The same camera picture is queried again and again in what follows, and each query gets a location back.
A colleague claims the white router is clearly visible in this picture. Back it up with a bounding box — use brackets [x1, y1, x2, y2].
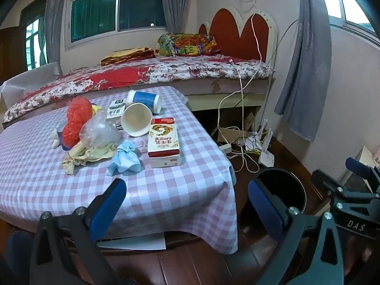
[258, 119, 275, 167]

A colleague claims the bright corner window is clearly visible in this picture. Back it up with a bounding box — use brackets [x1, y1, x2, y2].
[327, 0, 380, 36]

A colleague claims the person's right hand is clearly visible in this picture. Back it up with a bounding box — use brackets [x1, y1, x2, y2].
[344, 235, 376, 274]

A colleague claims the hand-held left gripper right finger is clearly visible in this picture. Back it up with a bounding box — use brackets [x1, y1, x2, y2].
[248, 178, 346, 285]

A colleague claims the blue paper cup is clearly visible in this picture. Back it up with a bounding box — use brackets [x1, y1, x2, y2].
[127, 90, 162, 115]

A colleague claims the black trash bin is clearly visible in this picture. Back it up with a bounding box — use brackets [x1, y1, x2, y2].
[256, 168, 307, 214]

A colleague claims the red heart-shaped headboard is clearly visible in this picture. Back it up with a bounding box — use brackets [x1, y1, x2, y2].
[198, 7, 278, 63]

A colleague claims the folded red yellow blanket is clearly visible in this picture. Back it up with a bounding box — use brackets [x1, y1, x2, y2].
[100, 47, 157, 67]

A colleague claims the white charging cable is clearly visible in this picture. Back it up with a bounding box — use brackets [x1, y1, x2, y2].
[218, 0, 265, 174]

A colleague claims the white tissue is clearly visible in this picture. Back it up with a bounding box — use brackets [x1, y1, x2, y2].
[50, 128, 62, 149]

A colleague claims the white modem box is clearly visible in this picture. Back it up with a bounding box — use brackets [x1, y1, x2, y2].
[243, 133, 262, 148]

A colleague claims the red plastic bag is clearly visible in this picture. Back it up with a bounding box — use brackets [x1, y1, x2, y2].
[62, 96, 94, 148]

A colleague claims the narrow window beside door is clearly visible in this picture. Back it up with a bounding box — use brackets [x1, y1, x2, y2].
[21, 3, 48, 72]

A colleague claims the red and white drink carton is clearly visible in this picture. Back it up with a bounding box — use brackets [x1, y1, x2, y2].
[147, 117, 182, 168]

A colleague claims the grey curtain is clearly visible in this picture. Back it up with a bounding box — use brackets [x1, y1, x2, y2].
[160, 0, 197, 35]
[274, 0, 341, 142]
[44, 0, 72, 75]

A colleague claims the white plastic sheet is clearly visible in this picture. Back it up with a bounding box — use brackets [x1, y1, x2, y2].
[0, 62, 62, 108]

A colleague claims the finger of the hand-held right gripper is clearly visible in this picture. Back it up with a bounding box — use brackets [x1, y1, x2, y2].
[311, 169, 346, 198]
[345, 157, 380, 188]

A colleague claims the cardboard box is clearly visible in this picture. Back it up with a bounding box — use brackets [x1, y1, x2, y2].
[218, 111, 256, 143]

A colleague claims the clear plastic bag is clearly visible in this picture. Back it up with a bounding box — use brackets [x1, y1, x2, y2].
[79, 113, 123, 149]

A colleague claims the bed with floral cover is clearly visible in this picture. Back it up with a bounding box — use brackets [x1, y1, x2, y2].
[3, 56, 276, 125]

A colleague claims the cream cloth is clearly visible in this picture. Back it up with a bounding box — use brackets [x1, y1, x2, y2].
[61, 142, 119, 175]

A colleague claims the brown wooden door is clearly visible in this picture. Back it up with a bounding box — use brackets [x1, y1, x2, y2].
[0, 26, 29, 84]

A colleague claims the colourful patterned pillow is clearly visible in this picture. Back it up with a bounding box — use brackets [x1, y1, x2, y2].
[156, 33, 222, 57]

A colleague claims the pink checkered tablecloth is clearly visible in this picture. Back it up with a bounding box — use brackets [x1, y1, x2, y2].
[0, 86, 238, 254]

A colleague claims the green and white milk carton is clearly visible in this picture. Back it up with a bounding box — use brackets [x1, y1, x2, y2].
[106, 99, 129, 131]

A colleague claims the black cable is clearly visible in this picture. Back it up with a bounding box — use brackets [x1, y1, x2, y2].
[266, 19, 300, 67]

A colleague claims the large sliding window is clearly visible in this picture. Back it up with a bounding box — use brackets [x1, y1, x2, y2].
[64, 0, 167, 48]

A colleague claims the blue plastic tub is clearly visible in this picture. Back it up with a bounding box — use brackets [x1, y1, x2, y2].
[56, 124, 73, 152]

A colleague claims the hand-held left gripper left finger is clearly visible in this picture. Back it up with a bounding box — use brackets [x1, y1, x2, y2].
[30, 178, 128, 285]

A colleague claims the white paper cup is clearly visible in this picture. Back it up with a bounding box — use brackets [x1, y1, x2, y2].
[120, 102, 154, 136]

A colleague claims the blue face mask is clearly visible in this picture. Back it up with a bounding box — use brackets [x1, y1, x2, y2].
[106, 140, 143, 176]

